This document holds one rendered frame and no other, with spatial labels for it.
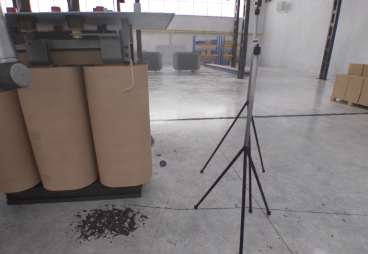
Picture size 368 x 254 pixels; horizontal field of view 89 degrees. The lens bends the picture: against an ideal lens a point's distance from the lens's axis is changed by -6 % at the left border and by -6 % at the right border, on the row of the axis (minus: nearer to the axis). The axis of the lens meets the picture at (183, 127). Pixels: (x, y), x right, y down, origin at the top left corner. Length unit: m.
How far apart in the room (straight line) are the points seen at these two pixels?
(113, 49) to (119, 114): 0.41
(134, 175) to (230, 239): 0.80
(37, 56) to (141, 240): 1.33
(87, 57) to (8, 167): 0.94
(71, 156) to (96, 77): 0.58
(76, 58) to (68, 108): 0.33
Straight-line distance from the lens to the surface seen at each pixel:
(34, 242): 1.75
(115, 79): 1.33
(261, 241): 1.58
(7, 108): 1.69
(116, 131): 1.41
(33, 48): 1.51
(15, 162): 1.80
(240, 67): 10.60
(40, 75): 1.47
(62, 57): 1.55
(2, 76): 1.13
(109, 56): 1.36
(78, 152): 1.58
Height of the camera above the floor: 1.15
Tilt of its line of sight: 20 degrees down
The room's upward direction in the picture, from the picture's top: 1 degrees clockwise
